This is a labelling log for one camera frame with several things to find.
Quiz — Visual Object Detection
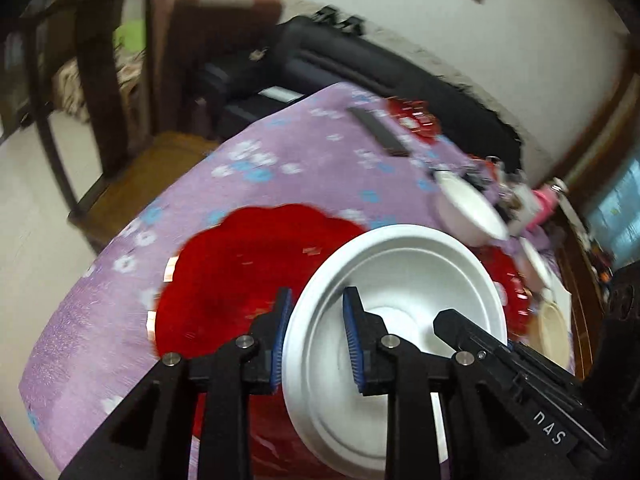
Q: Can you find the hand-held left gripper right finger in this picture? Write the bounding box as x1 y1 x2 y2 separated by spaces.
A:
342 287 567 480

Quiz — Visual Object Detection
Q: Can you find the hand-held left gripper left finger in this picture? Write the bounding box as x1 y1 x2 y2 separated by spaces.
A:
60 287 294 480

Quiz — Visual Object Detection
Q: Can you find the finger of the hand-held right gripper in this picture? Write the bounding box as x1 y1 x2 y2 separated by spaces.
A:
433 308 512 362

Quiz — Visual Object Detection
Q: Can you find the large white bowl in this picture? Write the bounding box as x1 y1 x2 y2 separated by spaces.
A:
281 224 510 476

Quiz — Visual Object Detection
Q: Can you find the large red scalloped plate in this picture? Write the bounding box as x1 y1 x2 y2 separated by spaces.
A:
147 203 391 480

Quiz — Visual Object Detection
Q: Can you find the small white bowl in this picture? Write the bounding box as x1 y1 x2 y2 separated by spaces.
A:
519 236 557 297

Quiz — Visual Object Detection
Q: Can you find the pink water bottle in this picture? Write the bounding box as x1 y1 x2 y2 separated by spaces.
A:
525 177 571 231

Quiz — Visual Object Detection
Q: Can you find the purple floral tablecloth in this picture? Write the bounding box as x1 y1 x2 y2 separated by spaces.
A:
20 82 573 480

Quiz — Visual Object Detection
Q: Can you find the small red patterned plate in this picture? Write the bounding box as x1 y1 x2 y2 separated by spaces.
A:
386 97 445 142

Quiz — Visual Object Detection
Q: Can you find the dark wooden chair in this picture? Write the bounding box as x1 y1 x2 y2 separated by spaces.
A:
17 0 223 256

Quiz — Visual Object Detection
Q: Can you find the white flat box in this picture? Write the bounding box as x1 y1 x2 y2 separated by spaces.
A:
259 87 304 106

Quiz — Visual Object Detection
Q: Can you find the black sofa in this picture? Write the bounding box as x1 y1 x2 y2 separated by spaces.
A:
195 14 523 173

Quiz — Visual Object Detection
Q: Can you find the patterned cushion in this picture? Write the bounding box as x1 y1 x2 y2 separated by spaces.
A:
52 52 146 121

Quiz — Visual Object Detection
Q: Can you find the green cloth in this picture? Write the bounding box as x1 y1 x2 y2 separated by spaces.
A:
112 17 148 53

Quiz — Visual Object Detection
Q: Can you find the wooden window frame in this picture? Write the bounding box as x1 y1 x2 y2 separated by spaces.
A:
565 50 640 281

